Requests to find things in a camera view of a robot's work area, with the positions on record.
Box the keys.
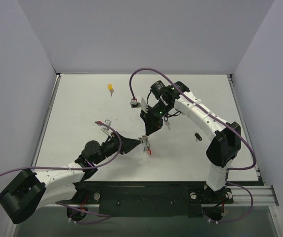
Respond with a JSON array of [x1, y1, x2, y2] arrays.
[[195, 132, 202, 141]]

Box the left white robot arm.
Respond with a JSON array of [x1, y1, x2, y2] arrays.
[[0, 133, 141, 224]]

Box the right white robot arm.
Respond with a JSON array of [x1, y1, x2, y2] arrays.
[[130, 80, 241, 202]]

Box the yellow tag key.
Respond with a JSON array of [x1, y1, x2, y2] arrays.
[[108, 83, 114, 96]]

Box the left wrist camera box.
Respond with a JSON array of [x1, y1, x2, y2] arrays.
[[95, 119, 112, 136]]

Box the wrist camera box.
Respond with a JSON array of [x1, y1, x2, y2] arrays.
[[130, 96, 148, 113], [95, 119, 112, 136]]

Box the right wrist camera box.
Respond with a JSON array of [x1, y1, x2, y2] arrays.
[[130, 96, 148, 113]]

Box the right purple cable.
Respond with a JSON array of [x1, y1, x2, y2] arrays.
[[128, 68, 255, 224]]

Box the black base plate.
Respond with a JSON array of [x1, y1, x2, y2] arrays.
[[64, 181, 233, 218]]

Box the aluminium frame rail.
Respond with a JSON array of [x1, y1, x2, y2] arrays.
[[12, 185, 279, 210]]

